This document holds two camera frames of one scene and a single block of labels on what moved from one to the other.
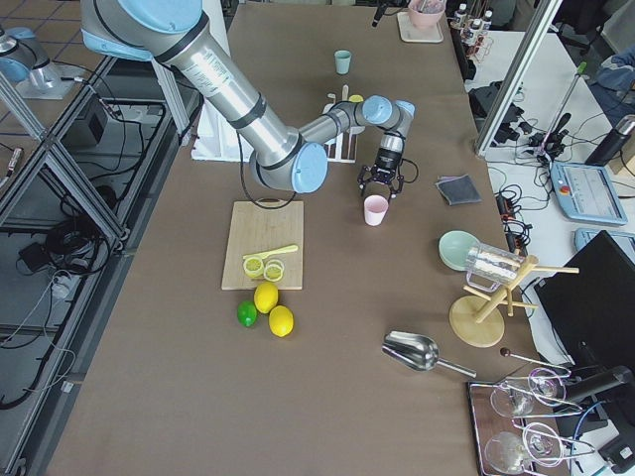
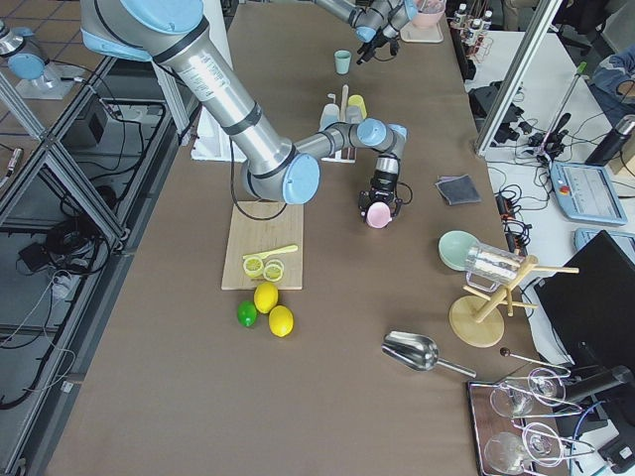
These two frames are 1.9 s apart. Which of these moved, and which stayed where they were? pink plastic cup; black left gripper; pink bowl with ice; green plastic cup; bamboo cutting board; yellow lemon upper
Moved: pink plastic cup; black left gripper
Stayed: bamboo cutting board; pink bowl with ice; yellow lemon upper; green plastic cup
